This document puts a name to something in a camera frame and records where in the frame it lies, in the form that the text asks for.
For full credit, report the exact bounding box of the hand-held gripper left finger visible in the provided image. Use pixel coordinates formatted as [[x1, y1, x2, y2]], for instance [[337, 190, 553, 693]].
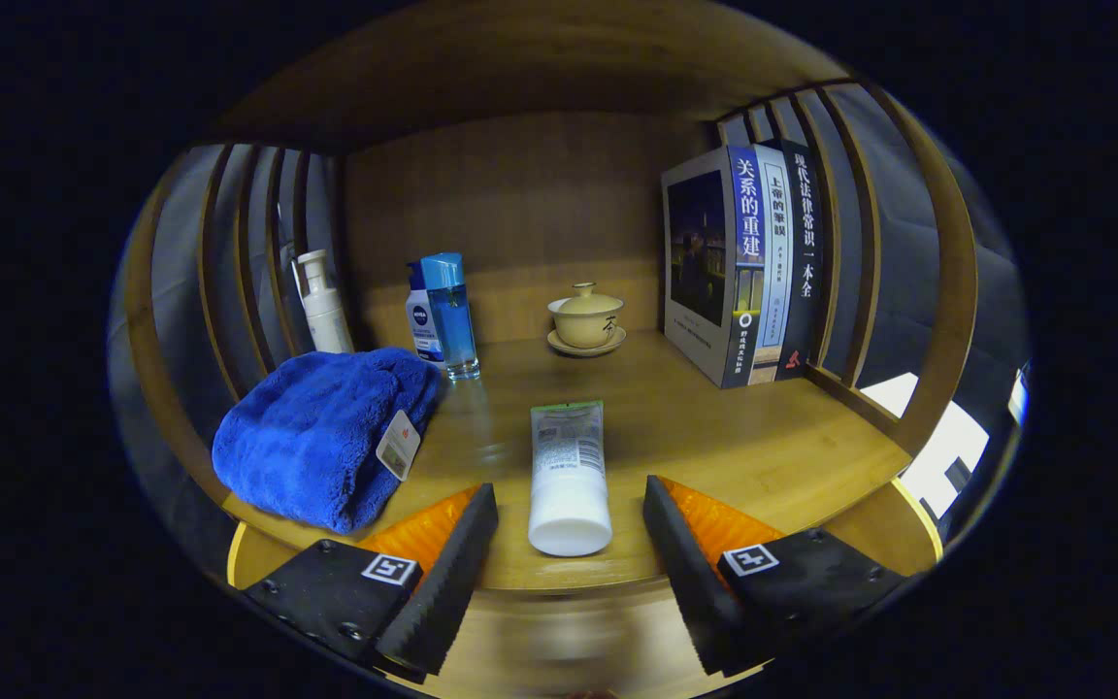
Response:
[[244, 483, 500, 681]]

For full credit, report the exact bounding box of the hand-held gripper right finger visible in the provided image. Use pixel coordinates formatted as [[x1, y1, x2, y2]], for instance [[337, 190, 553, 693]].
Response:
[[642, 475, 909, 678]]

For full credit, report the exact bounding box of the white cream tube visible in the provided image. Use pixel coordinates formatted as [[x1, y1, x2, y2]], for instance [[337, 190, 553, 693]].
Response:
[[528, 401, 614, 558]]

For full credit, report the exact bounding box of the wooden countertop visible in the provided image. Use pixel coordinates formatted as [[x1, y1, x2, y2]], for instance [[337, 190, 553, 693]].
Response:
[[224, 325, 914, 593]]

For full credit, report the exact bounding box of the white box cabinet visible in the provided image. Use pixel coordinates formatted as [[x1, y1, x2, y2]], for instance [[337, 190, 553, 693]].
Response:
[[860, 372, 992, 520]]

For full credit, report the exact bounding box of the wooden cabinet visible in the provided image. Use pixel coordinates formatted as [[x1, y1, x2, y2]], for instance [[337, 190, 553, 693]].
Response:
[[113, 0, 1031, 699]]

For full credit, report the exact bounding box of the blue towel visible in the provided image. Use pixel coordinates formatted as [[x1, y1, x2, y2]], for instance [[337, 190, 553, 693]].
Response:
[[212, 348, 442, 535]]

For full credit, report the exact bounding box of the white bottle with blue cap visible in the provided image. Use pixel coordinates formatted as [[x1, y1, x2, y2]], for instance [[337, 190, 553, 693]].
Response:
[[405, 260, 445, 365]]

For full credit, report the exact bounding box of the blue glass bottle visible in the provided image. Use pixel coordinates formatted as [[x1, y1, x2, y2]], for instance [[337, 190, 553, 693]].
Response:
[[420, 252, 481, 382]]

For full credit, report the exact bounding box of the beige lidded teacup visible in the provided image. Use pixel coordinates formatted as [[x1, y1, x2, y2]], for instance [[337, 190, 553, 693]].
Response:
[[547, 283, 628, 358]]

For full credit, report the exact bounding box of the white pump bottle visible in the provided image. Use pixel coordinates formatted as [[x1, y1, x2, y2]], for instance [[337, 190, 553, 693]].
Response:
[[290, 250, 356, 355]]

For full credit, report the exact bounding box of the grey spine book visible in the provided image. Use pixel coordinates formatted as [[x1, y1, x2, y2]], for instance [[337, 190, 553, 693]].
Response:
[[748, 144, 795, 384]]

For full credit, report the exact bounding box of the blue spine book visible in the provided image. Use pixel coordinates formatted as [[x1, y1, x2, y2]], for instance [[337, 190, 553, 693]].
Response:
[[661, 146, 766, 389]]

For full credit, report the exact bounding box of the black spine book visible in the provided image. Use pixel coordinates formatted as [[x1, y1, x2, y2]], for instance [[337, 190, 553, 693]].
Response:
[[773, 139, 827, 373]]

